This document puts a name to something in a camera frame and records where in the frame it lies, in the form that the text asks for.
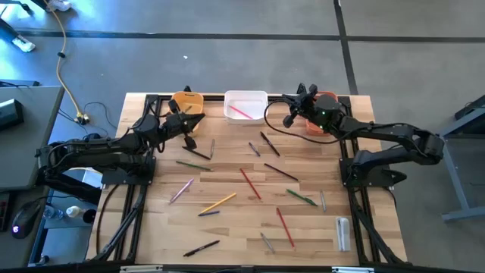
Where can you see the white stapler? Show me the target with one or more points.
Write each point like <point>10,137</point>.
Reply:
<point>343,233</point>

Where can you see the grey desk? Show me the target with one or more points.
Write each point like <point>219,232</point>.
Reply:
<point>26,151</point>

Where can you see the grey crayon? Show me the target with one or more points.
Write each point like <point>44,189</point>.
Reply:
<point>188,108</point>
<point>212,148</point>

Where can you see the yellow pencil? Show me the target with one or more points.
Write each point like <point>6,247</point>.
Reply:
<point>218,203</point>

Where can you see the grey pen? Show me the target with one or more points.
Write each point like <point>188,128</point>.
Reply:
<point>323,201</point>

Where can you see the black keyboard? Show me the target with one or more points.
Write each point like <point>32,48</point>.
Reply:
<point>4,212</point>

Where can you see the white plastic bin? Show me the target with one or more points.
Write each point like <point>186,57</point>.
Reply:
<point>257,102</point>

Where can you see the blue-grey metal table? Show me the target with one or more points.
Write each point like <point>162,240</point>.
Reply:
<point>466,214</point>

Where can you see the white small bottle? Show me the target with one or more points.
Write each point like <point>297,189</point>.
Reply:
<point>72,211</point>

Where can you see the yellow plastic bin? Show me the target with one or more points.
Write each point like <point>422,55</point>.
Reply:
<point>197,102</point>

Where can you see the green pen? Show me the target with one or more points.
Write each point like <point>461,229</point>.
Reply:
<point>301,197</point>

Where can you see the black marker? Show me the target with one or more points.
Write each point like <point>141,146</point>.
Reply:
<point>201,248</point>

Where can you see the clear water bottle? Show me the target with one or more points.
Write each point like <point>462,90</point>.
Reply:
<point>53,213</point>

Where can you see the pink pen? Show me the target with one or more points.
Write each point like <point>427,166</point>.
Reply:
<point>181,190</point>

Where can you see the red pencil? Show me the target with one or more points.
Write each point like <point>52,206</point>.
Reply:
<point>250,184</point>
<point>285,227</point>

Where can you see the blue-grey crayon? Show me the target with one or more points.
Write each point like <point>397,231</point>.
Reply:
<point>267,243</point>

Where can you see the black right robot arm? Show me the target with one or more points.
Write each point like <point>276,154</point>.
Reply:
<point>379,130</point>

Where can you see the coral orange plastic bin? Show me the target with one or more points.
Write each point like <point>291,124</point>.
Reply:
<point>312,130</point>

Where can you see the pink pencil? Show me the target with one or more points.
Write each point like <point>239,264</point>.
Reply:
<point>240,112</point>

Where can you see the green pencil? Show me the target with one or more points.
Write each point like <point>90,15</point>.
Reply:
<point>193,165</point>

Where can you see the silver metal bracket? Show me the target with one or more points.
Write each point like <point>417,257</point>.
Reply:
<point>352,270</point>
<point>141,269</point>

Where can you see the black table clamp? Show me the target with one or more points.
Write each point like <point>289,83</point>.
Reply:
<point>301,89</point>
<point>187,89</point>

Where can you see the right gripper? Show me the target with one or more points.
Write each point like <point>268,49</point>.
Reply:
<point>307,105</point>

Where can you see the dark purple crayon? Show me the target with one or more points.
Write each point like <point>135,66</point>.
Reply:
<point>254,149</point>

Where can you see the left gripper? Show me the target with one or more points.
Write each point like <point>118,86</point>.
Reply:
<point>174,125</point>

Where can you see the black desk device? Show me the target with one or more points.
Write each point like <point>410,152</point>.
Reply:
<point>9,113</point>

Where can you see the black computer mouse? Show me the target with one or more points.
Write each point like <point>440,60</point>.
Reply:
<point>24,221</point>

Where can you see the black round cap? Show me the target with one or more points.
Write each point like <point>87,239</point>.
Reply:
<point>89,216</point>

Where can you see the white shoe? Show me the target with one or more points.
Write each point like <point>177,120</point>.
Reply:
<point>60,5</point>
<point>23,44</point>

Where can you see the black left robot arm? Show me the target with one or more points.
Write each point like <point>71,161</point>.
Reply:
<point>98,146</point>

